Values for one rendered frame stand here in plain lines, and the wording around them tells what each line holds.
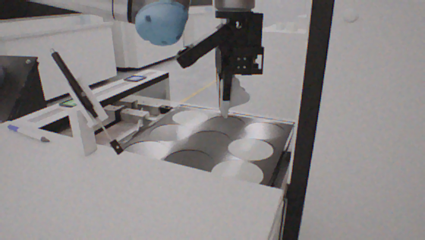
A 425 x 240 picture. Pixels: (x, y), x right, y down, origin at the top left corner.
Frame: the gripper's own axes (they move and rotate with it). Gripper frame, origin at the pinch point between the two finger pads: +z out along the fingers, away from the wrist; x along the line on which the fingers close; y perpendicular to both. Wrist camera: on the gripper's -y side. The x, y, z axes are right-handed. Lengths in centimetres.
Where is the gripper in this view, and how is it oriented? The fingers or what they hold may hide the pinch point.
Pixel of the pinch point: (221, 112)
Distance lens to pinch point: 59.8
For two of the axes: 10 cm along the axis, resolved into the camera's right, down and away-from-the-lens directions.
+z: 0.0, 9.2, 3.9
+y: 9.9, -0.6, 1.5
